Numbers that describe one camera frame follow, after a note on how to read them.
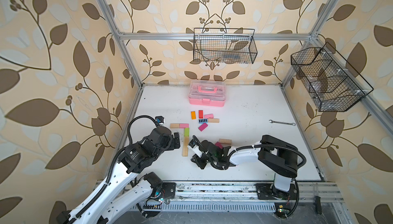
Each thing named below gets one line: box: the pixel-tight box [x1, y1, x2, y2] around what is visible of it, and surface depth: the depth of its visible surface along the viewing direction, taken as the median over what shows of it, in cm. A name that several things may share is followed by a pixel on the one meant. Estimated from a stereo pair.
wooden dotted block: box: [218, 138, 233, 145], surface depth 92 cm
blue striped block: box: [198, 118, 208, 124], surface depth 101 cm
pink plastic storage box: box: [187, 79, 227, 107], surface depth 107 cm
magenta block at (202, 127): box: [198, 122, 209, 132], surface depth 101 cm
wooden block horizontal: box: [207, 118, 220, 124], surface depth 104 cm
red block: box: [198, 109, 204, 119], surface depth 106 cm
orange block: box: [190, 110, 197, 120], surface depth 105 cm
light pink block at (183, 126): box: [179, 123, 190, 129], surface depth 101 cm
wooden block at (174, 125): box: [169, 123, 180, 129], surface depth 101 cm
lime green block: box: [184, 127, 190, 137], surface depth 98 cm
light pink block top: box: [204, 113, 214, 119], surface depth 104 cm
